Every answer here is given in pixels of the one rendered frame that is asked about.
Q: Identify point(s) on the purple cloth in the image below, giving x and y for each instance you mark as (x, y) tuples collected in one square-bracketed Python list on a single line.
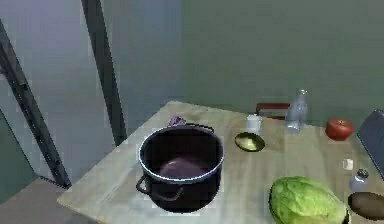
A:
[(176, 120)]

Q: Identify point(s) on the black cooking pot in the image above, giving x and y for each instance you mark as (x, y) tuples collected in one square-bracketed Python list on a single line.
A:
[(180, 156)]

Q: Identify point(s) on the white cup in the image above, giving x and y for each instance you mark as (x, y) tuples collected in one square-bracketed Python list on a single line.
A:
[(253, 123)]

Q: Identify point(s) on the olive green bowl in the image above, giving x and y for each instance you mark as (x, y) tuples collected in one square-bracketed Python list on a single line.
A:
[(249, 141)]

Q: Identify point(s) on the light wooden table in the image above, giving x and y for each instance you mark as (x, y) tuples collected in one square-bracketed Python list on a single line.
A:
[(253, 173)]

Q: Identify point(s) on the clear plastic bottle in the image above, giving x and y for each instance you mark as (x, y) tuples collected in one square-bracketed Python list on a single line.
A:
[(296, 113)]

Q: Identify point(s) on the grey door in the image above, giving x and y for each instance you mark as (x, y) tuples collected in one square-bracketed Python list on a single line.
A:
[(60, 83)]

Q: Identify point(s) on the green lettuce head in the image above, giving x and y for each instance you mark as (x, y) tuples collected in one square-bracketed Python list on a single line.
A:
[(303, 201)]

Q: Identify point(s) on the red tomato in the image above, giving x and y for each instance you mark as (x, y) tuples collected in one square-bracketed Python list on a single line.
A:
[(339, 129)]

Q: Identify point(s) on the small white cube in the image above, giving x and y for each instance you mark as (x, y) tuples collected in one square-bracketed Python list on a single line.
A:
[(347, 164)]

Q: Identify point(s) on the glass salt shaker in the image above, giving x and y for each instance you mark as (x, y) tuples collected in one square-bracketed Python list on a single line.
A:
[(359, 180)]

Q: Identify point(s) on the dark grey laptop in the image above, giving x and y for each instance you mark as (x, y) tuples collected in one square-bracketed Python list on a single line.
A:
[(374, 140)]

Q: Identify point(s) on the brown potato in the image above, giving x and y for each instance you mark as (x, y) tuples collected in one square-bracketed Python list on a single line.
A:
[(368, 205)]

